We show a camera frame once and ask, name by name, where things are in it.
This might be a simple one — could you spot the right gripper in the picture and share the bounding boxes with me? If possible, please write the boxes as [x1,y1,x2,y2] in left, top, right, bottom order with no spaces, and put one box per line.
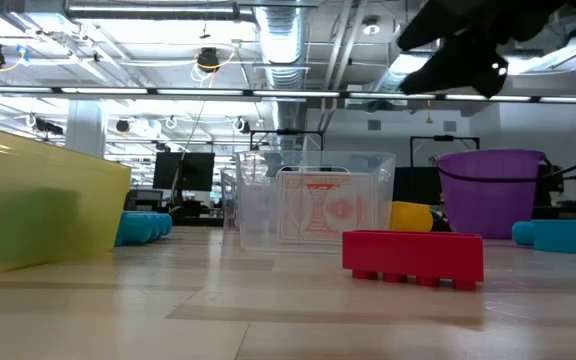
[396,0,569,99]

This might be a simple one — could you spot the yellow toy block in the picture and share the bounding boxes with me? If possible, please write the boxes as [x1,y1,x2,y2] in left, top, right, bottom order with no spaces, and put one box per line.
[389,200,435,233]

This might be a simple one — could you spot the red brick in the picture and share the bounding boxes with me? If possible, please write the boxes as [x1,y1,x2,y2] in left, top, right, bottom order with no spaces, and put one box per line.
[341,229,485,292]

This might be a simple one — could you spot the large blue toy block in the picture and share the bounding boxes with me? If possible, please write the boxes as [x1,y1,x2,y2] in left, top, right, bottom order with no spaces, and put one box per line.
[114,210,174,247]

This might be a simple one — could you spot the white ceiling sensor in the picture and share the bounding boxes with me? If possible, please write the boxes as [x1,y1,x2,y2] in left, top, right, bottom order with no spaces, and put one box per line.
[361,17,382,37]

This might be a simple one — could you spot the black computer monitor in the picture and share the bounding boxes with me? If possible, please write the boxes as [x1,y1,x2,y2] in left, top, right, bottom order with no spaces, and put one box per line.
[391,167,444,205]
[152,152,216,192]

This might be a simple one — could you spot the purple plastic bucket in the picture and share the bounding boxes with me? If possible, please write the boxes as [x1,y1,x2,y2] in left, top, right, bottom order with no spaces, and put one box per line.
[431,148,552,240]

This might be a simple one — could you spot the black background equipment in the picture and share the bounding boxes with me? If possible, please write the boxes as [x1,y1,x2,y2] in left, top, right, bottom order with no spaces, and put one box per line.
[537,164,576,229]

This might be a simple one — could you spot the blue heart-shaped block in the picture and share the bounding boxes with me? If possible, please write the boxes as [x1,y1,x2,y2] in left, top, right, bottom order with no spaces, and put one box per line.
[511,218,576,255]

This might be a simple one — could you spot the small clear plastic container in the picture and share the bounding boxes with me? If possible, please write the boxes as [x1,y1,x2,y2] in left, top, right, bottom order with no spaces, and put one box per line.
[236,149,397,254]

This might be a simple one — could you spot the clear plastic bin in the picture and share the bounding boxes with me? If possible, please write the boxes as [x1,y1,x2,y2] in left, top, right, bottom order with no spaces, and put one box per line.
[220,167,242,232]

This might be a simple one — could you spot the long light bar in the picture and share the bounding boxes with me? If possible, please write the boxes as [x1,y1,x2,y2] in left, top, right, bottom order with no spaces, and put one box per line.
[0,85,576,104]

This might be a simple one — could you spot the silver ceiling pipe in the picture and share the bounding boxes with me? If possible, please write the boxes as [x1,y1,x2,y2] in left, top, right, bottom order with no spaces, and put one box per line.
[62,0,257,22]

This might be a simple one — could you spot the white column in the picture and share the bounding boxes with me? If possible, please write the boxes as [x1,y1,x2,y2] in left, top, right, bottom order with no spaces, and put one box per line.
[65,99,107,156]

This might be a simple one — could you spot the yellow translucent bin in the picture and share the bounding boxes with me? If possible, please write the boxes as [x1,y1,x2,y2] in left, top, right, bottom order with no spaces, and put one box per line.
[0,122,132,279]

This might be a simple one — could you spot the silver air duct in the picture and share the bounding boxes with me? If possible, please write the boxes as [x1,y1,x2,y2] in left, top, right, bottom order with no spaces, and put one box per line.
[367,44,409,94]
[252,0,314,151]

